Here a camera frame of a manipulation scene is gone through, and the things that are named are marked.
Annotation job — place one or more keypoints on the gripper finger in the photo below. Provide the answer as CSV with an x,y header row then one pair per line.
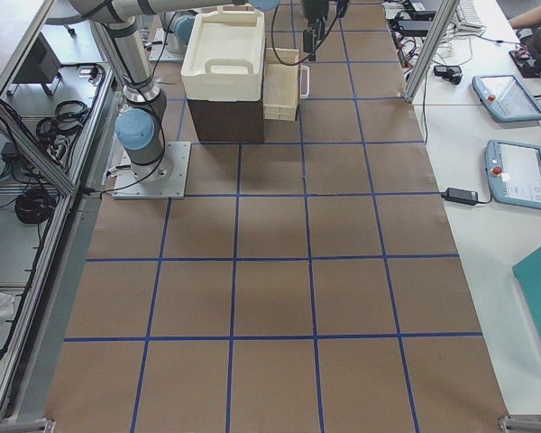
x,y
308,39
318,34

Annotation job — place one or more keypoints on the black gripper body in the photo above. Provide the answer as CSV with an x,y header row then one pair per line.
x,y
314,9

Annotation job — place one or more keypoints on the wooden drawer with white handle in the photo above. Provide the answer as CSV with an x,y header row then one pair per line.
x,y
284,86

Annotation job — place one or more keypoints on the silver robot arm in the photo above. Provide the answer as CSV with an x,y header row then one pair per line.
x,y
139,128
177,28

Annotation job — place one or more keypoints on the dark wooden drawer cabinet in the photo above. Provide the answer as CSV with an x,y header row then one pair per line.
x,y
228,122

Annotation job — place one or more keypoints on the white plastic tray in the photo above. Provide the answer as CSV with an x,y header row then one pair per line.
x,y
225,56

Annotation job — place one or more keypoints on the far blue teach pendant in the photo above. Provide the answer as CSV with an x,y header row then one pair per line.
x,y
506,98

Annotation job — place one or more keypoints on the blue teach pendant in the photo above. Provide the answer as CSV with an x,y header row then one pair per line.
x,y
514,173
506,98

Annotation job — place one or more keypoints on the small black power brick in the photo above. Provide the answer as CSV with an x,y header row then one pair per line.
x,y
461,196

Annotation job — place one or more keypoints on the near blue teach pendant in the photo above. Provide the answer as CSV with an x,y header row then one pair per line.
x,y
514,173

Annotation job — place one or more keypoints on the aluminium frame post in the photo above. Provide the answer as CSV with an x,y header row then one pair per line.
x,y
436,33

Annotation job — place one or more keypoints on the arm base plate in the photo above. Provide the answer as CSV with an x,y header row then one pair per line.
x,y
162,49
165,180

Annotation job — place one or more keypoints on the aluminium side frame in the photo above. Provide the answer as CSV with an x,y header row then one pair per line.
x,y
24,269

